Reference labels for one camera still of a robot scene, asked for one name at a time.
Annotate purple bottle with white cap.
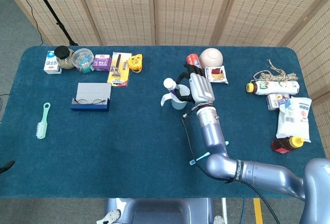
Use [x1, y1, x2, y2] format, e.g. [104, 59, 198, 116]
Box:
[163, 78, 185, 100]

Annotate yellow tape measure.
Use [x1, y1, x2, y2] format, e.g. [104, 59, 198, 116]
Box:
[127, 54, 144, 74]

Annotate white plastic food bag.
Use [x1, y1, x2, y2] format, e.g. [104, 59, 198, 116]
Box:
[275, 97, 312, 143]

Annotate white blue milk carton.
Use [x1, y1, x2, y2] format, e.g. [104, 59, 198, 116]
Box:
[43, 50, 63, 75]

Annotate dark blue tablecloth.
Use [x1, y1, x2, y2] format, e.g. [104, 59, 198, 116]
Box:
[0, 45, 328, 199]

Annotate honey bottle yellow cap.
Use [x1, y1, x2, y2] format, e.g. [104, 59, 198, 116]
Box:
[270, 135, 305, 154]

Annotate beige rope bundle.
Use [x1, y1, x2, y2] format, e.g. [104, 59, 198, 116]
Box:
[253, 59, 299, 82]

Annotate clear plastic tub of clips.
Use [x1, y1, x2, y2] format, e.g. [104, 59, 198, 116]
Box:
[71, 48, 95, 74]

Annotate yellow-capped white-label drink bottle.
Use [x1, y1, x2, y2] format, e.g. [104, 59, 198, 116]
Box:
[245, 80, 301, 96]

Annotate razor in yellow blister pack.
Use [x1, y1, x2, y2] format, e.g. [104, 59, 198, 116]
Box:
[107, 51, 133, 88]

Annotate glass jar black lid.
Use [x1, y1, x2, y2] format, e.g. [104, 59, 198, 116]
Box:
[54, 45, 75, 70]

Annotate navy open glasses case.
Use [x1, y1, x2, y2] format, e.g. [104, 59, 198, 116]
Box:
[70, 82, 112, 113]

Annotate blue-grey robot torso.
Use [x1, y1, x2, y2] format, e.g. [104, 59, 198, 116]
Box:
[96, 197, 227, 224]

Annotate purple cardboard box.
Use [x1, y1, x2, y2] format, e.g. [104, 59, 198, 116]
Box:
[92, 54, 112, 72]

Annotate thin black background cable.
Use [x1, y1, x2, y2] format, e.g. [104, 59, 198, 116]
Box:
[11, 0, 44, 46]

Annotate small purple white carton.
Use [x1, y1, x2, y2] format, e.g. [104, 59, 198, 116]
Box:
[266, 93, 293, 111]

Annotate light blue toothbrush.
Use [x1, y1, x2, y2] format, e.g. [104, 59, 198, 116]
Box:
[189, 141, 229, 166]

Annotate orange cylindrical can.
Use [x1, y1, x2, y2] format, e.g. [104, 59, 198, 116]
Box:
[186, 54, 203, 67]

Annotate beige upturned bowl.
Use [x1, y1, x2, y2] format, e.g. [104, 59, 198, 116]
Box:
[199, 47, 224, 67]

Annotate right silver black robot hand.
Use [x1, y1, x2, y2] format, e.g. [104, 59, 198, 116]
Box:
[176, 63, 216, 106]

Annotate black tripod stand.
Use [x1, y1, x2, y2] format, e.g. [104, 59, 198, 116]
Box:
[27, 0, 79, 46]

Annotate mint green hairbrush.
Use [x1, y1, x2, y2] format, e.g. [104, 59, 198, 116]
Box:
[36, 102, 52, 140]

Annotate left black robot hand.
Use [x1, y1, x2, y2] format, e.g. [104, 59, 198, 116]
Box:
[0, 160, 15, 175]

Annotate bamboo folding screen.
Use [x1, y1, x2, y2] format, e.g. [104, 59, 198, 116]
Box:
[0, 0, 330, 158]

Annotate thin-framed eyeglasses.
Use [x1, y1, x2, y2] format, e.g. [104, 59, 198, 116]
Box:
[73, 98, 107, 106]

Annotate white snack packet red picture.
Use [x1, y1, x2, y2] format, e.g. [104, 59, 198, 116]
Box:
[204, 65, 229, 84]

